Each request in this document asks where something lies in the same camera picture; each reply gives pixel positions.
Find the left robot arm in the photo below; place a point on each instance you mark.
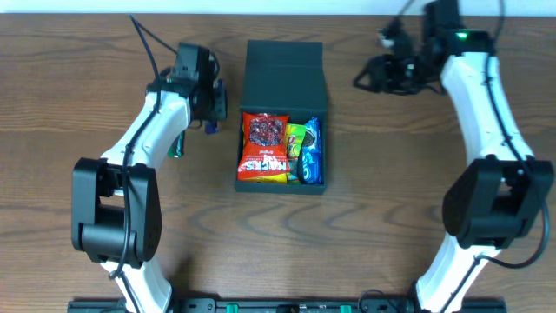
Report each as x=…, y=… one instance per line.
x=116, y=213

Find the red Hacks candy bag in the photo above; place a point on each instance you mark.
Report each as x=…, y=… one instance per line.
x=264, y=145

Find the dark blue snack bar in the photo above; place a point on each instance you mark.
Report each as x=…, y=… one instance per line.
x=218, y=111

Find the blue Oreo cookie pack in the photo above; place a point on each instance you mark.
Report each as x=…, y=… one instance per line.
x=311, y=152

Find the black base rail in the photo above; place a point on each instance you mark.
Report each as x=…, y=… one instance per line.
x=209, y=305

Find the dark green open box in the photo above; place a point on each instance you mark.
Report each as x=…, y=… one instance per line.
x=287, y=78

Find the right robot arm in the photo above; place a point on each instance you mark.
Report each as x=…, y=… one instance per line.
x=504, y=187

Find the yellow candy bag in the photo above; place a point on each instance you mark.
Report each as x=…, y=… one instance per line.
x=277, y=179

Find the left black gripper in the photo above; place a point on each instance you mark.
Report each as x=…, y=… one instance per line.
x=219, y=105

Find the green red snack bar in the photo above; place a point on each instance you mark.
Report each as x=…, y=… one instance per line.
x=176, y=148

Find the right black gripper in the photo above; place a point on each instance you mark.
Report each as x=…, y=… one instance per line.
x=392, y=72

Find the green Haribo gummy bag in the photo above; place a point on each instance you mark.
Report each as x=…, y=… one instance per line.
x=295, y=136

